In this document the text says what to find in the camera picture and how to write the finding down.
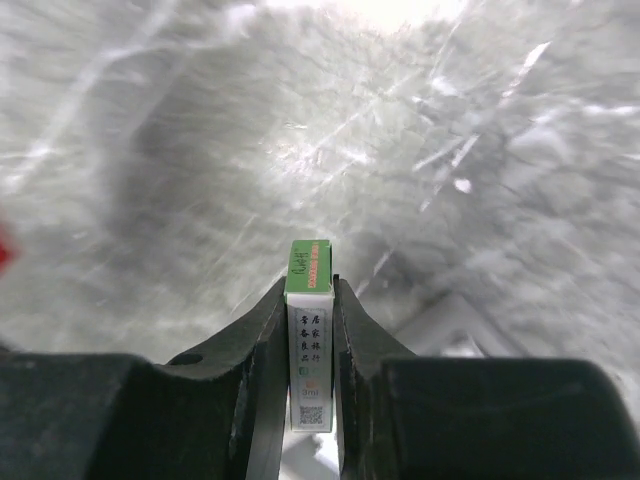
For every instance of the grey plastic divided tray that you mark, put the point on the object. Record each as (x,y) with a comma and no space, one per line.
(444,329)

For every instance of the green medicine box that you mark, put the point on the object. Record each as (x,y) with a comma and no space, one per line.
(309,298)

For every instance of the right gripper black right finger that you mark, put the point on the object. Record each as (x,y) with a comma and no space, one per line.
(403,416)

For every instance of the red first aid pouch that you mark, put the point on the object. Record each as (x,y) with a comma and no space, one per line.
(9,249)

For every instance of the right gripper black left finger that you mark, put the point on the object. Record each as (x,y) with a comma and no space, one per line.
(215,411)

